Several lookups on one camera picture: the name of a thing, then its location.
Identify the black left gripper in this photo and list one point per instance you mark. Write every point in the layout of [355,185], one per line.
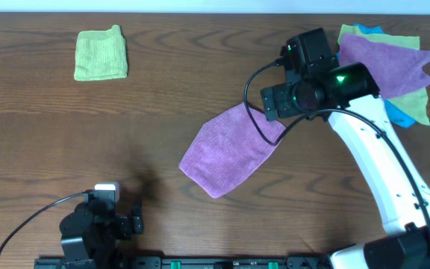
[136,223]

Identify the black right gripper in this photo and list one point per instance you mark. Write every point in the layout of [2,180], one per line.
[280,94]

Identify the purple microfiber cloth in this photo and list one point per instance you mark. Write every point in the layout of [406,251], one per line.
[227,150]

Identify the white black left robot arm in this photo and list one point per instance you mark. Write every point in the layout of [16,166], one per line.
[89,235]

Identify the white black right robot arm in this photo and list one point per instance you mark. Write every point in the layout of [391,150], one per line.
[348,98]

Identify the blue cloth in pile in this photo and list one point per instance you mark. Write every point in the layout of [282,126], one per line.
[374,34]

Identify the purple cloth in pile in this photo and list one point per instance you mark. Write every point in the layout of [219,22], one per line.
[396,70]

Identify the green cloth in pile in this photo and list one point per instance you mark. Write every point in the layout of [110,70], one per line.
[413,104]

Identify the folded green cloth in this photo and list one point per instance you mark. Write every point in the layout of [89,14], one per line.
[101,55]

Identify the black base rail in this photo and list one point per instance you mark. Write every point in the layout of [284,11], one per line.
[156,262]

